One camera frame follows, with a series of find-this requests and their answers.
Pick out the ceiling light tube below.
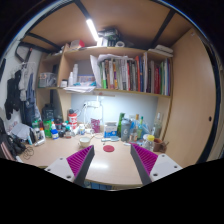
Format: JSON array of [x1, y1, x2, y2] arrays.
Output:
[[85, 18, 101, 43]]

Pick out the clear yellow-capped drink bottle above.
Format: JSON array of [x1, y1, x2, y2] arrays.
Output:
[[142, 134, 156, 153]]

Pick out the hanging dark clothes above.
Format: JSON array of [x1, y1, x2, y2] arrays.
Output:
[[3, 61, 38, 126]]

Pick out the black device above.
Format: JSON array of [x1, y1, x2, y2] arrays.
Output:
[[41, 103, 56, 122]]

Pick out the tall clear glass bottle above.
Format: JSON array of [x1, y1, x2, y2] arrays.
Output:
[[152, 112, 164, 139]]

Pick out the red and white canister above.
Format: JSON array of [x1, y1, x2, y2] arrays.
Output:
[[67, 109, 79, 130]]

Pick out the pink pouch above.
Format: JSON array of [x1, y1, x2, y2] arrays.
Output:
[[90, 118, 102, 134]]

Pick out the small white blue-labelled jar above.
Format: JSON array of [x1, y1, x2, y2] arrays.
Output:
[[78, 123, 87, 136]]

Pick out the cream white cup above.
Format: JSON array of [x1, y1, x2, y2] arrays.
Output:
[[78, 135, 96, 148]]

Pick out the yellow-capped amber bottle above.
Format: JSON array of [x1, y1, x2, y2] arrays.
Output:
[[131, 113, 140, 143]]

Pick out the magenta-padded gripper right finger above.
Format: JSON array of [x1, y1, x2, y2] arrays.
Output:
[[129, 143, 184, 187]]

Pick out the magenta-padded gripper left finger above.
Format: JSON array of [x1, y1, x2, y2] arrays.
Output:
[[44, 144, 96, 188]]

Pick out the green-capped slim bottle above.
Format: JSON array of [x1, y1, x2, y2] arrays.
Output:
[[137, 115, 145, 140]]

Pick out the wooden shelf unit with books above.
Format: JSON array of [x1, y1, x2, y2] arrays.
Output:
[[34, 28, 174, 148]]

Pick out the blue-capped white bottle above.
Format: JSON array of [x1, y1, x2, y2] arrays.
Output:
[[50, 128, 60, 140]]

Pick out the tall green bottle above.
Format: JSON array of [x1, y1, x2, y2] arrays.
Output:
[[117, 112, 126, 138]]

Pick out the small green container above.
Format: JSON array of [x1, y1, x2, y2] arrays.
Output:
[[43, 119, 53, 139]]

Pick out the flat round red coaster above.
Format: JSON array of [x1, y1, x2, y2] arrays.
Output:
[[102, 144, 116, 153]]

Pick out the white cables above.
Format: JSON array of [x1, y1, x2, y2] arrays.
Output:
[[81, 99, 103, 126]]

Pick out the blue and white box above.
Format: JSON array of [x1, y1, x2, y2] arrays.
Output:
[[103, 121, 119, 138]]

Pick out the dark backpack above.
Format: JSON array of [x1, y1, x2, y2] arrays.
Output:
[[0, 118, 21, 161]]

